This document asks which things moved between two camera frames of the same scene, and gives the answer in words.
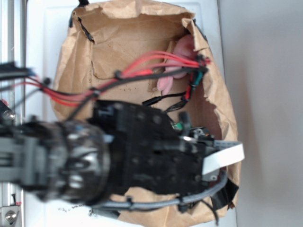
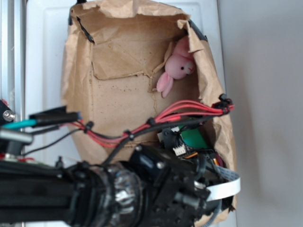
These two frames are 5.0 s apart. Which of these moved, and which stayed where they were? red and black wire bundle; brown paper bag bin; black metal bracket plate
Moved: red and black wire bundle
Stayed: black metal bracket plate; brown paper bag bin
